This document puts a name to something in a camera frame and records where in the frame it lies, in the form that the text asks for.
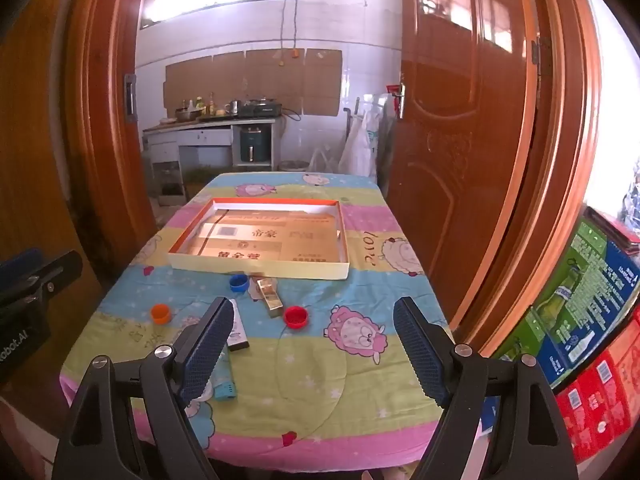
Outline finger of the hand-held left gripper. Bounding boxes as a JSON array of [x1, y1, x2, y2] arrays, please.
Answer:
[[0, 251, 83, 311], [0, 248, 45, 288]]

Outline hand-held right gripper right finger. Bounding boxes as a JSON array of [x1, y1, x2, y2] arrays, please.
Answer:
[[393, 296, 578, 480]]

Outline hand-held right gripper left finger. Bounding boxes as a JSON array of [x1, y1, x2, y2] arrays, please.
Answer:
[[52, 296, 236, 480]]

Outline small white remote control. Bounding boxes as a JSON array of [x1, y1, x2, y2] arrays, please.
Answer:
[[226, 299, 250, 352]]

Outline gold rectangular lighter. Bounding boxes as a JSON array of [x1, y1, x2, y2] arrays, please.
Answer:
[[256, 278, 284, 319]]

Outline red bottle cap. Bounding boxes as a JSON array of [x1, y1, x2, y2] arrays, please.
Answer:
[[283, 306, 309, 331]]

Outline shallow orange-rimmed cardboard tray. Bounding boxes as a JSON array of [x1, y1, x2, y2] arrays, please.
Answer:
[[166, 199, 351, 281]]

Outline printed sheep blanket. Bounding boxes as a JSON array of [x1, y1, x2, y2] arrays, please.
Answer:
[[59, 171, 493, 473]]

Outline green and blue carton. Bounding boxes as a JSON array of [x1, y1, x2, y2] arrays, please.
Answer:
[[497, 217, 640, 388]]

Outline metal door strike plate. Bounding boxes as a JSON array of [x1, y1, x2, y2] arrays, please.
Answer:
[[124, 74, 137, 123]]

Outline red carton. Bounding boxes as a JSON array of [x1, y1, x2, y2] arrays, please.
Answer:
[[555, 317, 640, 463]]

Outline grey kitchen counter cabinet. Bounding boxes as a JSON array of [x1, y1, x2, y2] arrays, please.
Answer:
[[142, 116, 278, 171]]

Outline brown wooden door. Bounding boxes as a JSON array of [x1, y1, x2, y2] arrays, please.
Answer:
[[387, 0, 538, 331]]

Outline dark green air fryer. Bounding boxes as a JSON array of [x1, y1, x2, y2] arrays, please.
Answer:
[[239, 126, 267, 165]]

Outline clear plastic bag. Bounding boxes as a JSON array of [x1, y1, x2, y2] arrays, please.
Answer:
[[310, 147, 341, 173]]

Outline white woven sacks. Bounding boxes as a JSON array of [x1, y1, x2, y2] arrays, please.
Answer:
[[340, 105, 381, 178]]

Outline dark red flat box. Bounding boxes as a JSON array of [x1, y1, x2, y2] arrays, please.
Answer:
[[582, 205, 640, 253]]

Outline black gas stove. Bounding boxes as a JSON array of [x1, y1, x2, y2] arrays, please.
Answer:
[[239, 99, 283, 118]]

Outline metal door hinge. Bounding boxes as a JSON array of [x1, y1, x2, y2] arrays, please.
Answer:
[[531, 37, 553, 78]]

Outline brown wooden door frame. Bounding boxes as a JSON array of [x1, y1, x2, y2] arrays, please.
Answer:
[[62, 0, 601, 358]]

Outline metal door handle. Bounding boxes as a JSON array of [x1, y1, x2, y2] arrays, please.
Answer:
[[387, 82, 407, 120]]

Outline cardboard sheet on wall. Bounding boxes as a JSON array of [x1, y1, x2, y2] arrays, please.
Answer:
[[163, 49, 344, 117]]

